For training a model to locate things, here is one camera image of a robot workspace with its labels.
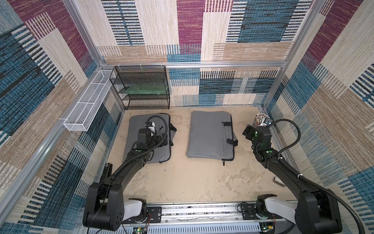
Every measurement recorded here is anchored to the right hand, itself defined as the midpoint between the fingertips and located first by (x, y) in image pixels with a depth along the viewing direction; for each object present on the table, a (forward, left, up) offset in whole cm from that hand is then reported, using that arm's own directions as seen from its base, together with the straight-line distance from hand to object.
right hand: (255, 130), depth 85 cm
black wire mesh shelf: (+41, +73, +6) cm, 84 cm away
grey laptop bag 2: (+6, +24, -15) cm, 29 cm away
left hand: (0, +56, -3) cm, 56 cm away
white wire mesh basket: (+10, +106, +2) cm, 107 cm away
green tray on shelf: (+25, +66, +11) cm, 71 cm away
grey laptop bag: (-8, +55, -13) cm, 57 cm away
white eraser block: (-33, +6, +14) cm, 36 cm away
